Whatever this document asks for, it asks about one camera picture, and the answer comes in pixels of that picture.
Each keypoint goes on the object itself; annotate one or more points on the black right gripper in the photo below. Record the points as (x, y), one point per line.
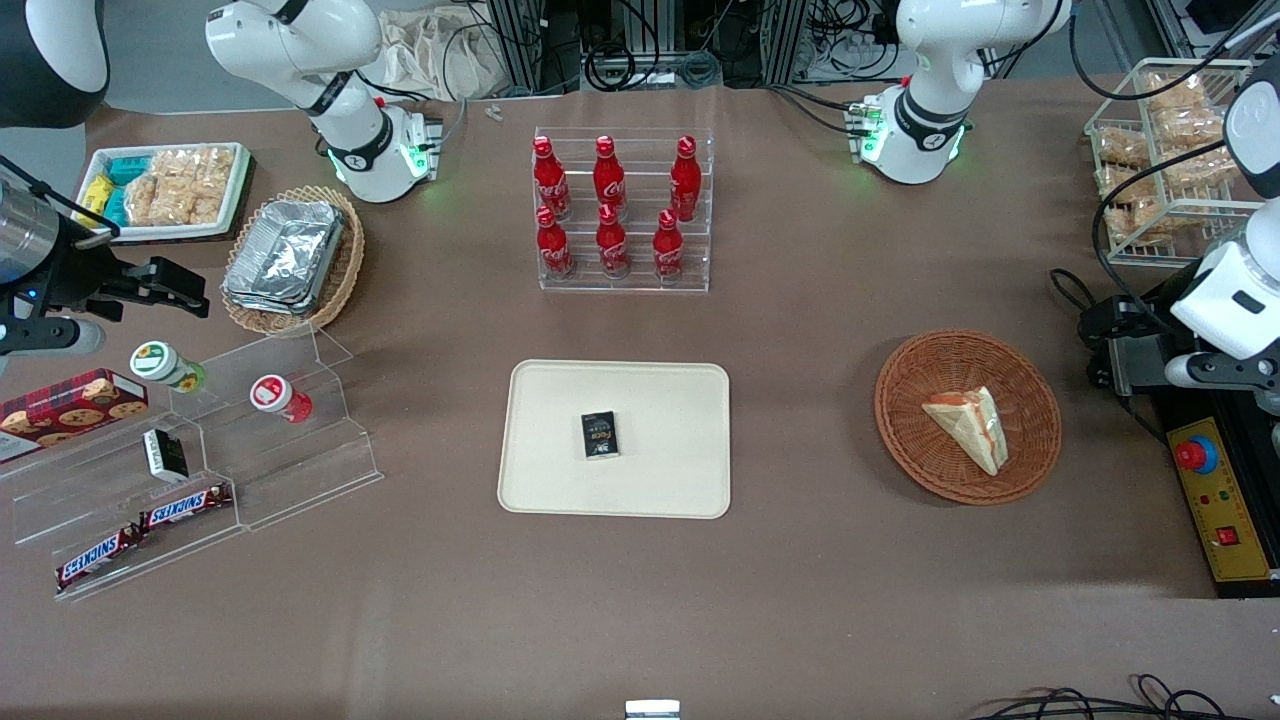
(80, 277)

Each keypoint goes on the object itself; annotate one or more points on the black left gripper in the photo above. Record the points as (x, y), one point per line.
(1147, 312)

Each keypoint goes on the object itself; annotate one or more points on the triangular sandwich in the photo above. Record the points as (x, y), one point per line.
(975, 425)

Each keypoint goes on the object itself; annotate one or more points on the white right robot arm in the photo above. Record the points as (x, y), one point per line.
(300, 50)

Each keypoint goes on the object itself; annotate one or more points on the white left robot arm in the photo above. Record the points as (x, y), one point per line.
(930, 60)

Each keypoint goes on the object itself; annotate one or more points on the white rectangular snack tray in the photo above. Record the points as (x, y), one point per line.
(215, 232)

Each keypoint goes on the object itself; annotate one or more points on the light wicker oval basket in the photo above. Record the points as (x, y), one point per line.
(340, 280)

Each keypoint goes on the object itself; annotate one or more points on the brown round wicker basket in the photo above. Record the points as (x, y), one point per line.
(905, 420)

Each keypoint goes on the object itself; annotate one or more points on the beige plastic tray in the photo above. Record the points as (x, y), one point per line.
(560, 480)

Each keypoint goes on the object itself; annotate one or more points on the black appliance box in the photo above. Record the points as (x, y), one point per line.
(1135, 372)

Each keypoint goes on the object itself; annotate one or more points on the green capped yogurt bottle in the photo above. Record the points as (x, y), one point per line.
(160, 364)

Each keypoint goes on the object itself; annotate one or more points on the rice cracker snack pack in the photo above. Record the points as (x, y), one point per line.
(1195, 165)
(1190, 128)
(1135, 222)
(195, 165)
(1125, 183)
(160, 203)
(1175, 93)
(1120, 147)

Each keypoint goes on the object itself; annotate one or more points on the teal snack packet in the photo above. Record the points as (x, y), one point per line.
(128, 168)
(116, 208)

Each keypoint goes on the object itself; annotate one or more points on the aluminium foil container stack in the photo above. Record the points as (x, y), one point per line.
(285, 255)

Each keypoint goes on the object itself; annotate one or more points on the yellow snack packet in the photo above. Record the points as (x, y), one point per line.
(96, 193)

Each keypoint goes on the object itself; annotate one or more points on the red capped drink bottle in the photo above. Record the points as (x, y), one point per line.
(275, 395)

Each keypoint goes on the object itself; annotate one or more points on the red cookie box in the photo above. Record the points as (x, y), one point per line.
(70, 408)

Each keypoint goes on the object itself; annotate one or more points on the small black white box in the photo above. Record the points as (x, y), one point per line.
(165, 455)

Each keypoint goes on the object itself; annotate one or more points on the yellow emergency stop control box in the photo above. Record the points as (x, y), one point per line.
(1225, 500)

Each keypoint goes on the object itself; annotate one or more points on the clear acrylic stepped stand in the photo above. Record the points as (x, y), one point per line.
(300, 470)

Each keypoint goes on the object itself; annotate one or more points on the Snickers chocolate bar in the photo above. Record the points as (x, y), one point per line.
(185, 507)
(97, 556)

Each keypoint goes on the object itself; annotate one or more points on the white cloth bag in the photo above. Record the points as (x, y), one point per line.
(440, 55)

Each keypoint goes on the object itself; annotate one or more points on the red cola bottle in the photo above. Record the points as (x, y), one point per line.
(685, 180)
(553, 250)
(668, 250)
(608, 180)
(612, 248)
(550, 180)

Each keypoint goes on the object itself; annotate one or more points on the clear acrylic bottle rack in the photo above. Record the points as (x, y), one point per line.
(620, 286)

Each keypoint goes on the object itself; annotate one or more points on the small black packet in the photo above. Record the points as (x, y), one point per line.
(600, 436)

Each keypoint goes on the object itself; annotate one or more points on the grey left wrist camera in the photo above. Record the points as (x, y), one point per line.
(1205, 371)

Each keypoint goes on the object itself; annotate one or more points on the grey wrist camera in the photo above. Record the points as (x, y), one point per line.
(50, 338)
(1205, 371)

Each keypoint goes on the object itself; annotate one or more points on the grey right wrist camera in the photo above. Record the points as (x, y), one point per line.
(50, 338)

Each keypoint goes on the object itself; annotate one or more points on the aluminium frame post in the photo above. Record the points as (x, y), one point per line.
(785, 35)
(515, 40)

